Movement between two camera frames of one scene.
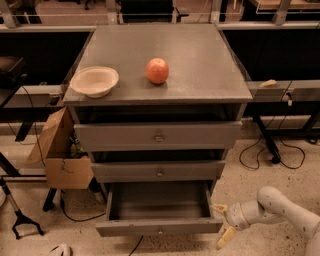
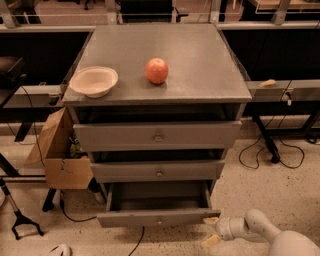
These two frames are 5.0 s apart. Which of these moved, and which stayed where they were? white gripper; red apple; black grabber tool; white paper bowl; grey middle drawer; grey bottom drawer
Moved: white gripper; grey bottom drawer
Stayed: black grabber tool; white paper bowl; red apple; grey middle drawer
